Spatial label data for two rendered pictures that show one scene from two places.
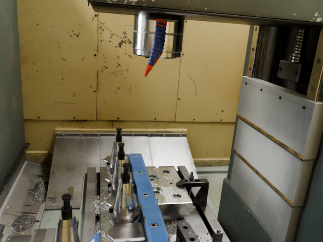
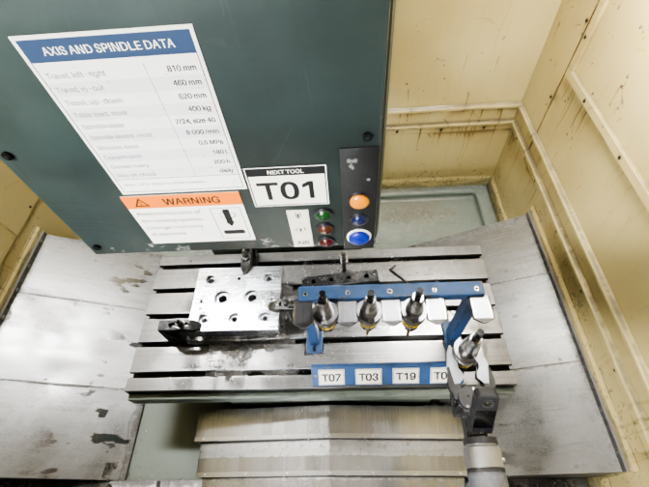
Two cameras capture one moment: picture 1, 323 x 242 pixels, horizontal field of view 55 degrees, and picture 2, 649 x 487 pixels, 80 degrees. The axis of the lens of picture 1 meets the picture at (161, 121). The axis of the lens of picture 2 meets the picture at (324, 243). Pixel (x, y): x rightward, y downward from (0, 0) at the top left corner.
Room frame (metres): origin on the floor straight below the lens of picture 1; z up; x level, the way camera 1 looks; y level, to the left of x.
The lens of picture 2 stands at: (0.62, 0.50, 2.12)
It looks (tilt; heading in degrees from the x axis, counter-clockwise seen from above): 55 degrees down; 288
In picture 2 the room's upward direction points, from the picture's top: 7 degrees counter-clockwise
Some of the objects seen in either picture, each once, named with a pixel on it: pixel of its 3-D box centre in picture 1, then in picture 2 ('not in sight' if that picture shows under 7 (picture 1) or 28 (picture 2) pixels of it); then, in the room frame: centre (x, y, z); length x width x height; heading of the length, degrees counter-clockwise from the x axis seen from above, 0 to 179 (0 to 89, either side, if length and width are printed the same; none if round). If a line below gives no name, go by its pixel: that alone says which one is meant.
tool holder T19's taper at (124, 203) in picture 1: (124, 195); (415, 303); (0.55, 0.06, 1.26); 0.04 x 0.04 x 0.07
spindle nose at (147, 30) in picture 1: (158, 36); not in sight; (1.00, 0.03, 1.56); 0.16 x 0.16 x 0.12
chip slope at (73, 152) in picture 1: (127, 172); (101, 341); (1.65, 0.18, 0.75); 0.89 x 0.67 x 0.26; 102
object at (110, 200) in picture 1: (121, 200); (391, 312); (0.60, 0.07, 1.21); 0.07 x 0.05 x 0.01; 102
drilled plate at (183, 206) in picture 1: (154, 189); (238, 300); (1.10, 0.01, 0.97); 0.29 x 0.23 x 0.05; 12
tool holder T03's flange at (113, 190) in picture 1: (120, 188); (369, 312); (0.66, 0.08, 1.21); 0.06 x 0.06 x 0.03
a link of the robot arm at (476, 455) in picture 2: not in sight; (484, 455); (0.37, 0.34, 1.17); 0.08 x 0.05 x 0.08; 13
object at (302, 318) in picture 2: (116, 159); (303, 314); (0.82, 0.12, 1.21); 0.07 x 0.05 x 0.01; 102
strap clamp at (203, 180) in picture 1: (191, 188); (248, 260); (1.11, -0.14, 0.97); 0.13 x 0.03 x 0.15; 102
